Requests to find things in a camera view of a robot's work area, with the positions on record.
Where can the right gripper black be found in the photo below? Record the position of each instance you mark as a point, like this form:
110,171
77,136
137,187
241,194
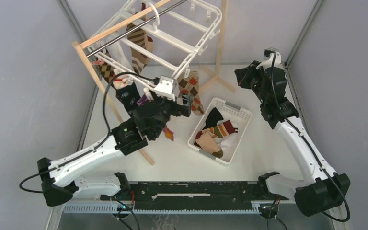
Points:
243,74

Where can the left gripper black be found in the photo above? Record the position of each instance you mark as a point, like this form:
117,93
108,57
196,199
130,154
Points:
183,109

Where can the beige orange argyle sock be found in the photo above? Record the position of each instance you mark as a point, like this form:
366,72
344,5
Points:
190,85

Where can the white plastic clip hanger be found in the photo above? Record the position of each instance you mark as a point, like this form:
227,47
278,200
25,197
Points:
147,83

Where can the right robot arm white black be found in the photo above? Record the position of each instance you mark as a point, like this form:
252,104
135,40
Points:
321,188

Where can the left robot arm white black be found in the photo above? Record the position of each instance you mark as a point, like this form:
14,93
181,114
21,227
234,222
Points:
64,178

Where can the black sock in basket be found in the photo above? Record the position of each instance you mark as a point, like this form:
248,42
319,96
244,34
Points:
213,118

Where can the tan sock in basket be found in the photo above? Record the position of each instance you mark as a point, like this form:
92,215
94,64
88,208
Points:
208,144

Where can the white plastic basket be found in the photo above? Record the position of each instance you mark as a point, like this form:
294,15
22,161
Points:
229,111

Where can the white sock in basket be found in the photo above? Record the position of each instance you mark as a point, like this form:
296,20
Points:
228,142

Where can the navy blue sock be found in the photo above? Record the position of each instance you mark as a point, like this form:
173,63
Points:
128,96

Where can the brown yellow argyle sock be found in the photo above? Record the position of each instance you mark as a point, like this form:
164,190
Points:
106,70

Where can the white sock hanging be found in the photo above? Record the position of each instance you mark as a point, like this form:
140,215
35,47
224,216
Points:
116,52

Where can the metal hanging rod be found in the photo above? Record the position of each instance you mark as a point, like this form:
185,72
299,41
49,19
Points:
102,35

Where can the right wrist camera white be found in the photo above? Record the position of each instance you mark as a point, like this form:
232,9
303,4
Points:
272,59

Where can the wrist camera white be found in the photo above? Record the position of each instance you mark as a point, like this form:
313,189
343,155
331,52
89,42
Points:
166,87
272,59

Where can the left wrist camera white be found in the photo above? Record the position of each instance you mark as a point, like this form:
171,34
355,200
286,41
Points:
166,87

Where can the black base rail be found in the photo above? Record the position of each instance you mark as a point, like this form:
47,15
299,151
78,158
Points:
193,194

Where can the wooden rack frame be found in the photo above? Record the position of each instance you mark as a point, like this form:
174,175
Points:
107,95

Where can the white cable duct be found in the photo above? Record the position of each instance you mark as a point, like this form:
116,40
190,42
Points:
112,208

